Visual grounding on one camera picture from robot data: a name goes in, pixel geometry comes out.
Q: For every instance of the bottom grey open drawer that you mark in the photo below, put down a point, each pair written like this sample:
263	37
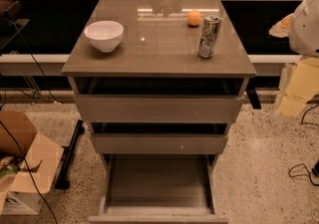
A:
158	189

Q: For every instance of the white ceramic bowl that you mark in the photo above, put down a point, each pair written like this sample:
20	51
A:
104	35

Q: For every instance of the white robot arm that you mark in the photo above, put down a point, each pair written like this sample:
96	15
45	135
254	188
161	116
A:
302	30

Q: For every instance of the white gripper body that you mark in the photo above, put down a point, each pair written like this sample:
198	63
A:
306	30

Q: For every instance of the brown cardboard box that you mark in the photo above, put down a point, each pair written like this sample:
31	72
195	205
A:
29	161

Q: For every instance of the middle grey drawer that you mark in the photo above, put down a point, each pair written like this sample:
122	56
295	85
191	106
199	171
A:
159	138

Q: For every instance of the black metal floor bar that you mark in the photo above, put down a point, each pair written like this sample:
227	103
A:
62	181

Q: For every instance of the top grey drawer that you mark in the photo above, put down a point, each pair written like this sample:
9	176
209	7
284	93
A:
155	100

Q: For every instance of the grey drawer cabinet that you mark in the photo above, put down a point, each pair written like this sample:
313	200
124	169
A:
158	43

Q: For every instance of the black table leg right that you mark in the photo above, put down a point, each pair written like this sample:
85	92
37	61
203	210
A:
252	95

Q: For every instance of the silver redbull can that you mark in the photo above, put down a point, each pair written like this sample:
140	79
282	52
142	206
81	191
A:
209	35

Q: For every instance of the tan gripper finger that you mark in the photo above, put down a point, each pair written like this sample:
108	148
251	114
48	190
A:
282	28
287	108

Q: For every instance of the orange fruit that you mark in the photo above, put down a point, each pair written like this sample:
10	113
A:
193	18

